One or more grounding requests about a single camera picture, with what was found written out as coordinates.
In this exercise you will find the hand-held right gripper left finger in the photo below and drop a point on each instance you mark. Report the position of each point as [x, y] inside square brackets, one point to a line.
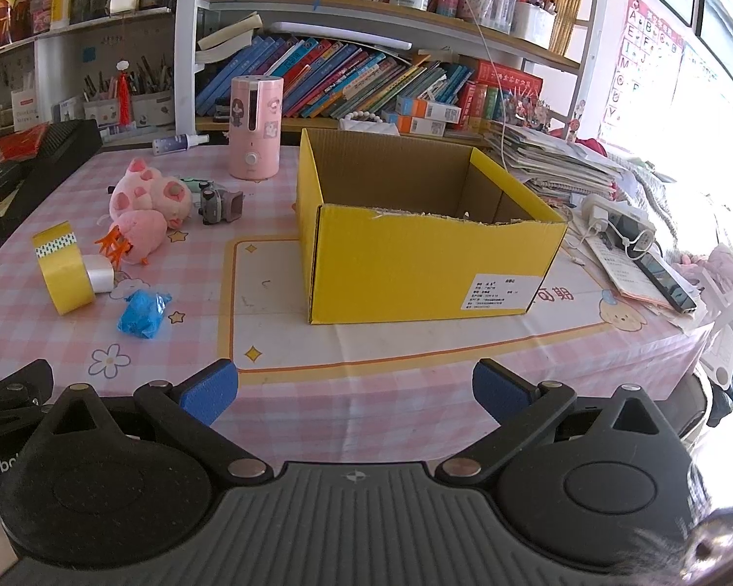
[211, 390]

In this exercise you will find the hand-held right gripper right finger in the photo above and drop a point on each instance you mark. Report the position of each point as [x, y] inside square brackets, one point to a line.
[501, 387]

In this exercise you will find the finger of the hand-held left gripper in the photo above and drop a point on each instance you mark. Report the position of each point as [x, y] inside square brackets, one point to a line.
[18, 387]

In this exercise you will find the blue plastic bag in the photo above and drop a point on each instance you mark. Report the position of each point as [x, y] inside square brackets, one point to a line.
[142, 314]

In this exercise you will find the yellow cardboard box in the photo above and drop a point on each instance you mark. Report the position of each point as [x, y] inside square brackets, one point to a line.
[403, 268]

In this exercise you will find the pink chick plush toy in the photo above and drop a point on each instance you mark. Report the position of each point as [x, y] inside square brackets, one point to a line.
[140, 232]

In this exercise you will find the pink pig plush toy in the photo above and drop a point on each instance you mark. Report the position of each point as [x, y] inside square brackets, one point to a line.
[149, 192]

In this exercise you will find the pink checkered tablecloth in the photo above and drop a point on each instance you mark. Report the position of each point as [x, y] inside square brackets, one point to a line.
[403, 378]

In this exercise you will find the yellow tape roll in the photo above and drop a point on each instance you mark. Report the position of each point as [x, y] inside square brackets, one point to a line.
[67, 290]

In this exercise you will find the white tape roll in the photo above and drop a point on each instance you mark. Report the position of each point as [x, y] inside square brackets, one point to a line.
[101, 274]

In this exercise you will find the printed paper sheet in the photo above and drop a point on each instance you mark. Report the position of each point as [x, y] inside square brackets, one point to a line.
[617, 271]

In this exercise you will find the white charger plug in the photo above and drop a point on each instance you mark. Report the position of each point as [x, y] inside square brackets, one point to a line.
[598, 210]

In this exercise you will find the small green toy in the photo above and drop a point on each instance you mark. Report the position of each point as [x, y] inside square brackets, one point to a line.
[192, 183]

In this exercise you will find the stack of notebooks and papers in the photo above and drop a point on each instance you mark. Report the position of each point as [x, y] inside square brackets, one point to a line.
[556, 165]

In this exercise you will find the black case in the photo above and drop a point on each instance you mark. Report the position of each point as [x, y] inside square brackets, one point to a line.
[55, 152]

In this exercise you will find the red paper packet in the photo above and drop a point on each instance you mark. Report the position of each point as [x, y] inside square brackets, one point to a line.
[21, 139]

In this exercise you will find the small spray bottle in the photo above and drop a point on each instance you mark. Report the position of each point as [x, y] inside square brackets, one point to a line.
[180, 142]

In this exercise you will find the red cloth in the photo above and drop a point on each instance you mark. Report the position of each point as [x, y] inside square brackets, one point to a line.
[592, 148]

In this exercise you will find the pink fluffy cloth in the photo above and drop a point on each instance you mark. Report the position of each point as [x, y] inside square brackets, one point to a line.
[730, 265]

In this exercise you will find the pink cylindrical humidifier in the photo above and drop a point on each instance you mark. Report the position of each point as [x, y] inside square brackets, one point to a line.
[256, 134]

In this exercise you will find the orange and white carton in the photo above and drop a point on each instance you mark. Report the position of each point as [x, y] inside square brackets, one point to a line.
[421, 126]
[430, 110]

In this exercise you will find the colourful acrylic figurines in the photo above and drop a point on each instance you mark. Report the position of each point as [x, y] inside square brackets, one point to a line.
[528, 110]

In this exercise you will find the grey brush holder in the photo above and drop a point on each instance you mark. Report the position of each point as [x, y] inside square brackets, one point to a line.
[153, 104]

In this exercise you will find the white quilted handbag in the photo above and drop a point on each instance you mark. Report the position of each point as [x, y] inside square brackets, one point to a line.
[366, 127]

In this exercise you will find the red tassel ornament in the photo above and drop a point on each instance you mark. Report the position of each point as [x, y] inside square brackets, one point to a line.
[124, 94]

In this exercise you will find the thick red dictionary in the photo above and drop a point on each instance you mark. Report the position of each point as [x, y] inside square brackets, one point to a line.
[507, 78]

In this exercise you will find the long row of leaning books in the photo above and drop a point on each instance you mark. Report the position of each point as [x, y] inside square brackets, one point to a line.
[324, 79]

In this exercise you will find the thick beige book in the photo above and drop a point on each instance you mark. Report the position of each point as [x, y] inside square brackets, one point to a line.
[229, 39]

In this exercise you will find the white pen holder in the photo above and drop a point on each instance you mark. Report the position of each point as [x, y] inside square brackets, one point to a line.
[532, 24]

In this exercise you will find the white side shelf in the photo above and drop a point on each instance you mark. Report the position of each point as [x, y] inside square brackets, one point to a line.
[98, 27]

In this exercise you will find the white plastic bottle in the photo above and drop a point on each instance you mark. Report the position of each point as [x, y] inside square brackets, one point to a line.
[62, 3]

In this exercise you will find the white bookshelf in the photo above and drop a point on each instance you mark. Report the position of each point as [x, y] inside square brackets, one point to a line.
[366, 19]

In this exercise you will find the alphabet wall poster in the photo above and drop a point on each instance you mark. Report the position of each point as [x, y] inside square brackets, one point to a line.
[641, 67]

